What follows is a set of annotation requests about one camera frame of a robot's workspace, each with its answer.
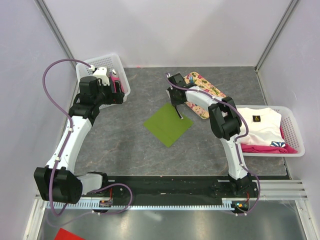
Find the green paper napkin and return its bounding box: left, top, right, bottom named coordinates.
left=143, top=103, right=194, bottom=148

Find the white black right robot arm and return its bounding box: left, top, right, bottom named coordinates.
left=166, top=73, right=260, bottom=197

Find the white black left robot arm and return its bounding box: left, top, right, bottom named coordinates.
left=34, top=75, right=125, bottom=204

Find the pink rolled napkin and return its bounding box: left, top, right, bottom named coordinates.
left=111, top=76, right=123, bottom=93

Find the floral rectangular tray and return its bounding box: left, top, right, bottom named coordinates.
left=184, top=71, right=226, bottom=120

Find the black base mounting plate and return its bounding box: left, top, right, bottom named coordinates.
left=88, top=175, right=257, bottom=205

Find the white folded t-shirt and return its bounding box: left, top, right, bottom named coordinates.
left=237, top=107, right=282, bottom=134

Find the pink folded garment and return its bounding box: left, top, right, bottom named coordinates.
left=239, top=126, right=297, bottom=154

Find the white laundry basket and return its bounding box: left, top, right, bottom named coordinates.
left=236, top=105, right=305, bottom=157

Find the red sheet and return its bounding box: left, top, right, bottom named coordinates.
left=54, top=228, right=84, bottom=240

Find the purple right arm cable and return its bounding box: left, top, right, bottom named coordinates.
left=165, top=72, right=261, bottom=217

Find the grey slotted cable duct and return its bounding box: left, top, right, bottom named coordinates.
left=45, top=198, right=251, bottom=210

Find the aluminium rail profile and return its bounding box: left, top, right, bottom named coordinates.
left=259, top=179, right=308, bottom=201

